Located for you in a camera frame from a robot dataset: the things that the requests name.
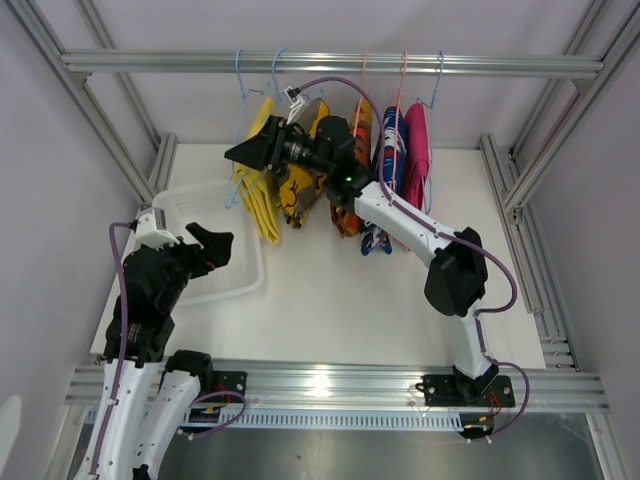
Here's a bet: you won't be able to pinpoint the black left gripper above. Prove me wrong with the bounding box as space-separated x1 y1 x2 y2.
147 222 233 311

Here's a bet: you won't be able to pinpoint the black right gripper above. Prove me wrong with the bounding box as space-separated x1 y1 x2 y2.
225 116 333 177

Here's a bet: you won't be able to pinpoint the light blue wire hanger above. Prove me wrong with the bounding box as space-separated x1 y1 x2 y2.
224 48 272 210

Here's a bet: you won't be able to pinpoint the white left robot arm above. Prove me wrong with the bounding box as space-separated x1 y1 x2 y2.
76 214 234 479

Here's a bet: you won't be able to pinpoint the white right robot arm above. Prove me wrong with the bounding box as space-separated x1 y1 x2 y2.
224 116 498 405

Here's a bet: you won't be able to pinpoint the olive yellow camouflage trousers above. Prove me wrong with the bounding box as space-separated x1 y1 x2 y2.
277 98 330 229

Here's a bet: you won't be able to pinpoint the blue hanger of camouflage trousers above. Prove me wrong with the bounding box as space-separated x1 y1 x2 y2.
270 47 288 102

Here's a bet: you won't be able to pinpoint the orange camouflage trousers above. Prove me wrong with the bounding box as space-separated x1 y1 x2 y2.
330 97 373 238

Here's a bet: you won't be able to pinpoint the blue white patterned trousers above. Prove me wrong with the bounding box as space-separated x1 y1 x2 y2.
360 106 408 256

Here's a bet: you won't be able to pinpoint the pink trousers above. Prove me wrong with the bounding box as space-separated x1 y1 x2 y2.
401 102 430 209

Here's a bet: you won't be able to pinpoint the white plastic basket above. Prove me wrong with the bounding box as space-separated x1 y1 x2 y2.
152 180 265 306

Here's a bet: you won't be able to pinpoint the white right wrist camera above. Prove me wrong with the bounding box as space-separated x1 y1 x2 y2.
279 86 307 124

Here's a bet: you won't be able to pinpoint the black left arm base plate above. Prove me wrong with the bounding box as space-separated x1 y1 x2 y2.
200 370 248 404

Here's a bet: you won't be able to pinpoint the white slotted cable duct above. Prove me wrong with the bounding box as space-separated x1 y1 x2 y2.
84 405 494 432

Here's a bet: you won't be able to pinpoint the aluminium hanging rail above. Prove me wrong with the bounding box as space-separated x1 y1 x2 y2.
61 49 604 80

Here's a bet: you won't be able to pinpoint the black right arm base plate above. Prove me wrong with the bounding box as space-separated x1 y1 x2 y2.
415 374 516 408

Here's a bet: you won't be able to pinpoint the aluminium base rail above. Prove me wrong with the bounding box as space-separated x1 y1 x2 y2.
64 357 609 414

